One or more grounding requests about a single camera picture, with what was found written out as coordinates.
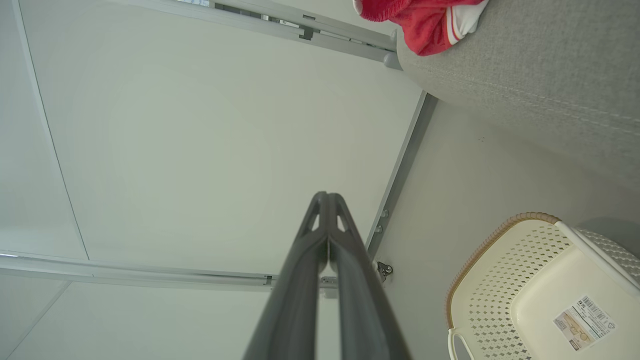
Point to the cream laundry basket brown rim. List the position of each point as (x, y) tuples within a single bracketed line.
[(500, 280)]

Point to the grey aluminium frame rail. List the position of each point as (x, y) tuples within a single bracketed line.
[(280, 27), (400, 170), (150, 277)]

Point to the red clothing with white stripes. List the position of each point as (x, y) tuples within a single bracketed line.
[(420, 25)]

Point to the paper label sticker with barcode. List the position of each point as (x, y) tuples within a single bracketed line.
[(584, 324)]

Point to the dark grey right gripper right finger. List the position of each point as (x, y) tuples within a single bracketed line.
[(367, 310)]

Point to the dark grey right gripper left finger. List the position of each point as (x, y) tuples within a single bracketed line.
[(295, 300)]

